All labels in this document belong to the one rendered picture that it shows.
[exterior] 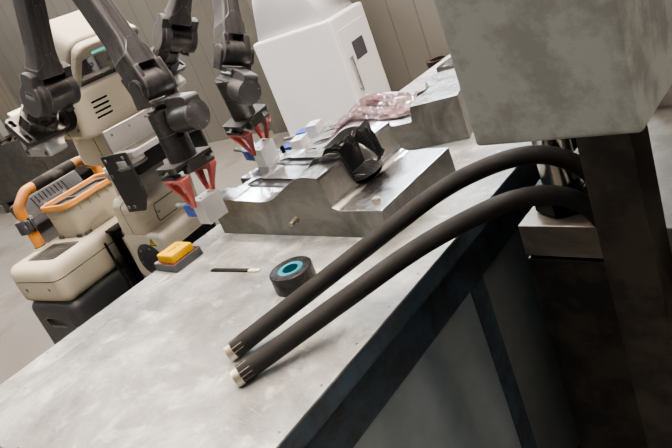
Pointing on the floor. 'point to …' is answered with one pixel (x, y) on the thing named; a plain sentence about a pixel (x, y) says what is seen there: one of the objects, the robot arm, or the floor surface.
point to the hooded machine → (313, 44)
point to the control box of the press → (578, 102)
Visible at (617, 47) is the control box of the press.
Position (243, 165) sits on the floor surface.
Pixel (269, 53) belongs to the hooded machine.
